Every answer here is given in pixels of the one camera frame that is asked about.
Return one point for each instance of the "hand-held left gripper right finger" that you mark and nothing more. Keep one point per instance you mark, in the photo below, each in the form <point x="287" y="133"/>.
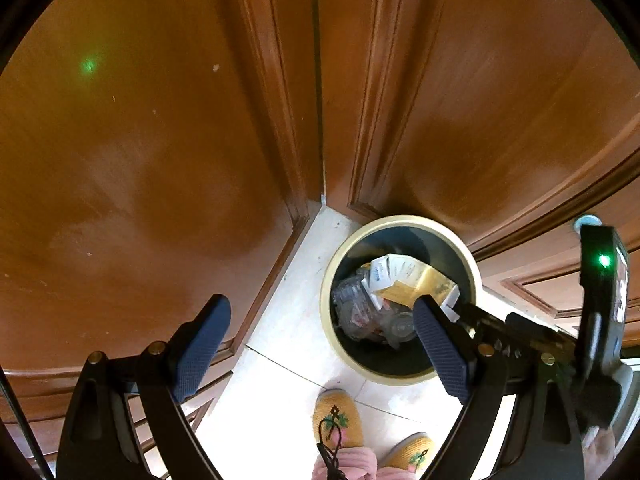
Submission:
<point x="442" y="350"/>

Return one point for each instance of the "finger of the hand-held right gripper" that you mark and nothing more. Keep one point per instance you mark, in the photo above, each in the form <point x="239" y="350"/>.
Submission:
<point x="525" y="330"/>

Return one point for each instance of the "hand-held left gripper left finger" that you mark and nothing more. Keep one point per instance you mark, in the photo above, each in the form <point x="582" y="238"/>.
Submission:
<point x="200" y="350"/>

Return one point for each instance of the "white and yellow carton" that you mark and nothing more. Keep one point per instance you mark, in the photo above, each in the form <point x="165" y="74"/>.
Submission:
<point x="425" y="285"/>

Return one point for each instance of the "round cream trash bin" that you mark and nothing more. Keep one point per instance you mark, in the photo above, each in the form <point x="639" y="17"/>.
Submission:
<point x="450" y="260"/>

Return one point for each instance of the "clear plastic tray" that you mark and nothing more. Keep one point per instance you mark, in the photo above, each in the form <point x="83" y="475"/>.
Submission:
<point x="350" y="305"/>

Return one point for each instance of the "metal door knob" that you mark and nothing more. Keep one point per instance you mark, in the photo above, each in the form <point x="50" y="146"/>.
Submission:
<point x="587" y="221"/>

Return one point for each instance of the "yellow embroidered slipper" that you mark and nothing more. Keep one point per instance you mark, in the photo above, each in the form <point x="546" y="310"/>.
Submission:
<point x="335" y="410"/>
<point x="410" y="452"/>

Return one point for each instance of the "pink fleece pants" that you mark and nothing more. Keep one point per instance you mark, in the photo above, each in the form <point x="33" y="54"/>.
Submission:
<point x="350" y="467"/>

